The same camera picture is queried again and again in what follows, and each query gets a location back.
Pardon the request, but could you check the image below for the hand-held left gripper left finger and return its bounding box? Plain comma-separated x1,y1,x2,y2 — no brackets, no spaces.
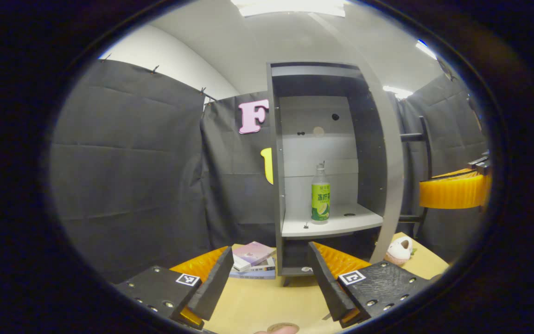
114,246,235,331

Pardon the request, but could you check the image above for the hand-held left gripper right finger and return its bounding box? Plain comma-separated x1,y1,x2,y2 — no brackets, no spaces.
307,241,431,329

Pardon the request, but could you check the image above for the dark grey cabinet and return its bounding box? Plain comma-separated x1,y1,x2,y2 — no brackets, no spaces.
266,61,388,287

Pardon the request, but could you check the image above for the beige cabinet door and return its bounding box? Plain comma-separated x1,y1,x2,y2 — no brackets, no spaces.
360,63,433,264

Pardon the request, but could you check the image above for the green label plastic bottle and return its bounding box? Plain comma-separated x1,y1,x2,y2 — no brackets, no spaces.
311,161,332,225

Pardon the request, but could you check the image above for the pink cover book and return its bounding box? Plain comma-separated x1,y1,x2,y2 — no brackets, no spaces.
232,241,277,273

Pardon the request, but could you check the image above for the white plush toy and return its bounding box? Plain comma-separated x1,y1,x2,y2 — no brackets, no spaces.
385,236,414,266

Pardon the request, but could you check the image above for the ceiling light panel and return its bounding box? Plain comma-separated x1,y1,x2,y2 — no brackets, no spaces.
415,39,437,60
230,0,349,18
383,86,413,99

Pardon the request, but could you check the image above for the black backdrop cloth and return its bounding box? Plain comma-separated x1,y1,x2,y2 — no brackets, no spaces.
49,59,490,284

